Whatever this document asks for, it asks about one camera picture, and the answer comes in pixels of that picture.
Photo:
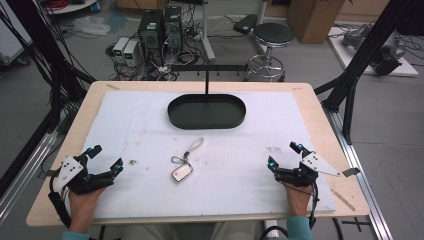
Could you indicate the clear plastic bag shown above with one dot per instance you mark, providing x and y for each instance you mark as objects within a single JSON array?
[{"x": 91, "y": 26}]

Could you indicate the grey device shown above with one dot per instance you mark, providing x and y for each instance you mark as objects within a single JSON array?
[{"x": 355, "y": 35}]

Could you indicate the black device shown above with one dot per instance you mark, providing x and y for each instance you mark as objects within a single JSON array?
[{"x": 388, "y": 61}]

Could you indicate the thin wooden stick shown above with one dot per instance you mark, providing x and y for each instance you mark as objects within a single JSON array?
[{"x": 343, "y": 200}]

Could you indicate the white power supply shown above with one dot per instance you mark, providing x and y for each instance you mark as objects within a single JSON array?
[
  {"x": 131, "y": 53},
  {"x": 120, "y": 48}
]

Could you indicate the white floor board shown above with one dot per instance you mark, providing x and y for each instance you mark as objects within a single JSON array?
[{"x": 403, "y": 68}]

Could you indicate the black computer tower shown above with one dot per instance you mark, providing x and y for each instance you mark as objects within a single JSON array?
[
  {"x": 150, "y": 30},
  {"x": 173, "y": 28}
]

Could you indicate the white foam board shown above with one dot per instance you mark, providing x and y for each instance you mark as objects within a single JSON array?
[{"x": 233, "y": 150}]

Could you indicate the person's right hand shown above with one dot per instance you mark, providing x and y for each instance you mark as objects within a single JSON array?
[{"x": 298, "y": 201}]

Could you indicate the brown cardboard box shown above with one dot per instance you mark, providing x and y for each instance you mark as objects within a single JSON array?
[{"x": 313, "y": 20}]

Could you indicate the white round table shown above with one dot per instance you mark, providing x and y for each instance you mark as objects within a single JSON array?
[{"x": 71, "y": 6}]

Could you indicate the black metal frame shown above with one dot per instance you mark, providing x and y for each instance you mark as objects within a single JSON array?
[
  {"x": 363, "y": 53},
  {"x": 50, "y": 50}
]

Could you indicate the black round stool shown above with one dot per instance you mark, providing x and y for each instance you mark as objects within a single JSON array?
[{"x": 271, "y": 36}]

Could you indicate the black key rack with tray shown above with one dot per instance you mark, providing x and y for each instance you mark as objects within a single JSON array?
[{"x": 206, "y": 113}]

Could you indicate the small grey screw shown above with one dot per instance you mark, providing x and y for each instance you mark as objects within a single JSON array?
[{"x": 132, "y": 162}]

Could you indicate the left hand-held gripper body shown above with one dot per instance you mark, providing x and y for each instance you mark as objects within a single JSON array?
[{"x": 71, "y": 170}]

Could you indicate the aluminium rail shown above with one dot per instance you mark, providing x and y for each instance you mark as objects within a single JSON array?
[
  {"x": 26, "y": 173},
  {"x": 366, "y": 186}
]

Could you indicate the white desk leg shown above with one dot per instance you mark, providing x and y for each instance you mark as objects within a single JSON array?
[{"x": 207, "y": 36}]

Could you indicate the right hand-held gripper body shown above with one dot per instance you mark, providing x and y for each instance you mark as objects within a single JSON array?
[{"x": 300, "y": 175}]

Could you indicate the person's left hand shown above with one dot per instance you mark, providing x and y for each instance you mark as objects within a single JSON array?
[{"x": 83, "y": 210}]

